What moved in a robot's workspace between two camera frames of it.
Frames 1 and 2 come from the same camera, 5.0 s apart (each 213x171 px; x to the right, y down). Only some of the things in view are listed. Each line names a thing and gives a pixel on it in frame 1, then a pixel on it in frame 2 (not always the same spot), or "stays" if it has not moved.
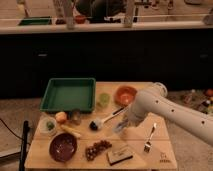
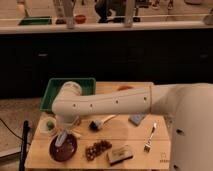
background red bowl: (80, 19) stays
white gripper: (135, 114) -> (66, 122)
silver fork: (148, 145) stays
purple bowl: (63, 147) stays
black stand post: (22, 156) stays
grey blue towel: (121, 126) -> (60, 139)
